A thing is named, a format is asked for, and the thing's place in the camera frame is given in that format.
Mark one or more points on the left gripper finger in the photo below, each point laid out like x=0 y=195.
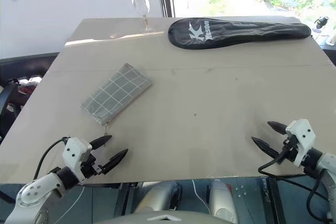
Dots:
x=115 y=159
x=101 y=140

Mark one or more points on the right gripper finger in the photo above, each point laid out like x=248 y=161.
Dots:
x=265 y=146
x=277 y=127

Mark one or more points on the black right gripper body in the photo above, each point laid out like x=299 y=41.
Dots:
x=290 y=154

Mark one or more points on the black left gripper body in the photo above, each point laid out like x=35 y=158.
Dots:
x=90 y=170

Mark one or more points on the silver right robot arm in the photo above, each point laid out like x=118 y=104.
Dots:
x=326 y=163

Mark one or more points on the grey checked fabric pouch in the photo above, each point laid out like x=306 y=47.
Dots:
x=116 y=93

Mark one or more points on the silver robot thigh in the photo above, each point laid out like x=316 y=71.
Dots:
x=223 y=197
x=160 y=195

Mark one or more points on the grey robot torso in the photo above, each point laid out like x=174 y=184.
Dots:
x=160 y=218

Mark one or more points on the black chair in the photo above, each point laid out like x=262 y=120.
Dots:
x=5 y=98

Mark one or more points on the dark side desk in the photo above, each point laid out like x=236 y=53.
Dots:
x=26 y=62

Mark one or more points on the black racket cover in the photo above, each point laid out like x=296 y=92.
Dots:
x=223 y=33

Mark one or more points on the clear wine glass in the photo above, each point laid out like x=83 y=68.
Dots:
x=140 y=1

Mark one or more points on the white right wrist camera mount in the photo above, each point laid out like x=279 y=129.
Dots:
x=302 y=134

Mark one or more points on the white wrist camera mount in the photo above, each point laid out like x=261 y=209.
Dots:
x=74 y=150
x=302 y=134

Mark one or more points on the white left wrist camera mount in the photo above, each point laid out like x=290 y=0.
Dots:
x=74 y=150

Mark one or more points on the small black camera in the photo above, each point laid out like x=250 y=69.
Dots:
x=322 y=22

